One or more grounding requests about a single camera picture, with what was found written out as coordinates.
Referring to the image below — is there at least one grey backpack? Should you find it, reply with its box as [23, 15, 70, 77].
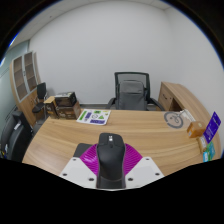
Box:
[115, 79, 148, 111]

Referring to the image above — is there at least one green packet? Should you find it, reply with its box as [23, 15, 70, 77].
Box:
[204, 141, 217, 163]

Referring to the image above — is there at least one black computer mouse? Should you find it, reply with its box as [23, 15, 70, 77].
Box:
[95, 132, 127, 190]

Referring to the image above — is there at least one white printed paper sheet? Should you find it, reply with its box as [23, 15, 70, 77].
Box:
[179, 109, 196, 123]

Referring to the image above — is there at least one large black swivel chair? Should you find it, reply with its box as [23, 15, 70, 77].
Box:
[0, 109, 34, 163]

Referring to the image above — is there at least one wooden side desk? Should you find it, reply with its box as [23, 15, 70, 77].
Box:
[157, 81, 214, 118]

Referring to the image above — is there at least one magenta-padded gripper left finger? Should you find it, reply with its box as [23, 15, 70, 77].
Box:
[59, 142, 101, 190]

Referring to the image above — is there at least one purple retail package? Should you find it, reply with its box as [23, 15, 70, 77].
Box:
[203, 111, 222, 144]

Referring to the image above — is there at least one small black visitor chair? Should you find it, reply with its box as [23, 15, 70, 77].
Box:
[32, 82, 48, 115]

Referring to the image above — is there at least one dark grey mouse pad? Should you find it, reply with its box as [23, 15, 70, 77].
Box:
[72, 142, 98, 160]

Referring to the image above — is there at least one black mesh office chair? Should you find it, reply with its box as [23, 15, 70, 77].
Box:
[106, 71, 166, 112]

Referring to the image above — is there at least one white green blue leaflet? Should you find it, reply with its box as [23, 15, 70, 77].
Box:
[76, 108, 112, 126]

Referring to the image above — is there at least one wooden shelf unit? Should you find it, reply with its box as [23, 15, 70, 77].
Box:
[9, 50, 43, 126]

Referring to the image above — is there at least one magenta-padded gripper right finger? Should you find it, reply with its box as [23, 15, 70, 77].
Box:
[121, 142, 165, 190]

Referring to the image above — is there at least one black carton box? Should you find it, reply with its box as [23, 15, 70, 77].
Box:
[54, 91, 78, 108]

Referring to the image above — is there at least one large brown carton box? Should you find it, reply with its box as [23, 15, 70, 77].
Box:
[56, 101, 82, 120]

